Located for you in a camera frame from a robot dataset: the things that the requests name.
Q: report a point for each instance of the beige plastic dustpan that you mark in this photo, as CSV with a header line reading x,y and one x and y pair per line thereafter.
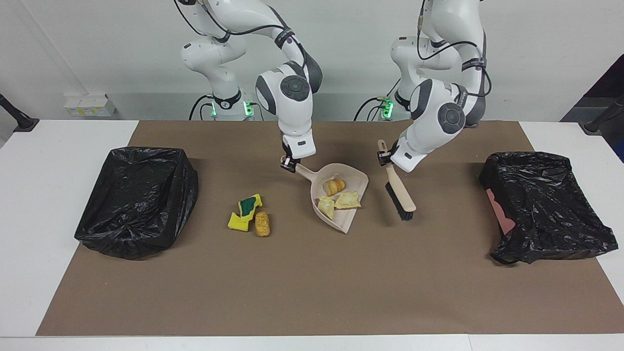
x,y
341,222

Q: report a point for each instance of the large brown table mat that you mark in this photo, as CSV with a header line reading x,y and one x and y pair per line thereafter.
x,y
312,302

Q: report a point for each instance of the brown peanut-shaped bread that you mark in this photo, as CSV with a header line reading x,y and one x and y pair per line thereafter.
x,y
262,224

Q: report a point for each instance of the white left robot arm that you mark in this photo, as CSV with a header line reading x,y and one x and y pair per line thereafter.
x,y
438,122

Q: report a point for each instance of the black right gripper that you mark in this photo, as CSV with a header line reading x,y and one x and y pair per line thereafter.
x,y
286,151

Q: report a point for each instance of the pale bread chunk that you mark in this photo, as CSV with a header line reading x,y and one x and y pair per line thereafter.
x,y
348,200

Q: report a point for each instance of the black plastic trash bag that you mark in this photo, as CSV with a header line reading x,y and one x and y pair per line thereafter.
x,y
546,209
136,204

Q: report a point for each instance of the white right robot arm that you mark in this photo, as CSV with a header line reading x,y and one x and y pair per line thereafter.
x,y
295,105

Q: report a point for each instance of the dark partition panel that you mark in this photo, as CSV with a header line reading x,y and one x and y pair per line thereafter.
x,y
604,92

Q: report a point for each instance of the striped croissant roll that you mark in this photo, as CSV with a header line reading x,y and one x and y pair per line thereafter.
x,y
326,207
334,186

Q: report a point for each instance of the white wall socket box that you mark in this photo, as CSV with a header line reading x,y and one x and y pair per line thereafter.
x,y
90,106

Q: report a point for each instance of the plain yellow sponge piece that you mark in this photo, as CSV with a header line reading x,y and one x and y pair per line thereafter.
x,y
238,223

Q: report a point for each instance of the beige hand brush black bristles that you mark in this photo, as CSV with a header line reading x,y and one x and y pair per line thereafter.
x,y
402,191

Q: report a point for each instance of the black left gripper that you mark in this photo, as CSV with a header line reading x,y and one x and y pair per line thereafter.
x,y
389,162

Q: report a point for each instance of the black stand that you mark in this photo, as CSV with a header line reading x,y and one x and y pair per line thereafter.
x,y
602,122
17,119

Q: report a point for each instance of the pink plastic bin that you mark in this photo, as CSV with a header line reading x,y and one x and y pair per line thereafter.
x,y
502,219

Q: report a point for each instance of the green-topped yellow sponge piece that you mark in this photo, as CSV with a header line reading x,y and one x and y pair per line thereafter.
x,y
248,204

